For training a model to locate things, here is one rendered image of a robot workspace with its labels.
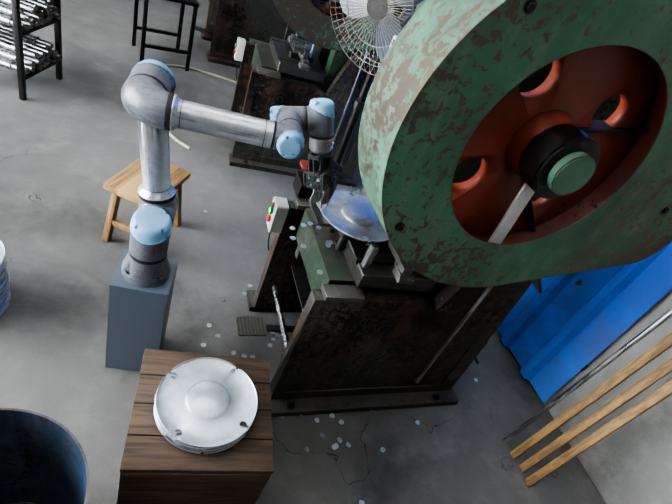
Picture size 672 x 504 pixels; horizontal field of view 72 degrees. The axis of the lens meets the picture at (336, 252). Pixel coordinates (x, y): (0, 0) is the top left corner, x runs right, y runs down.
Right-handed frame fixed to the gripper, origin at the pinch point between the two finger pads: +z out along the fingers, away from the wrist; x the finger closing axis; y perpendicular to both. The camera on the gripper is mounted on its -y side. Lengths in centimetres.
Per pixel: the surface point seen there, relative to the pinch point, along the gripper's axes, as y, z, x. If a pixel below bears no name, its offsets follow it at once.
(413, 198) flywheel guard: 38, -27, 41
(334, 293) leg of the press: 17.4, 20.9, 14.0
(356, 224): -2.5, 5.3, 11.9
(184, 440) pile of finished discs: 71, 42, -4
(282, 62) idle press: -124, -22, -92
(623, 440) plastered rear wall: -45, 99, 125
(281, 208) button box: -9.8, 10.7, -22.6
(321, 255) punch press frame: 4.6, 16.8, 2.4
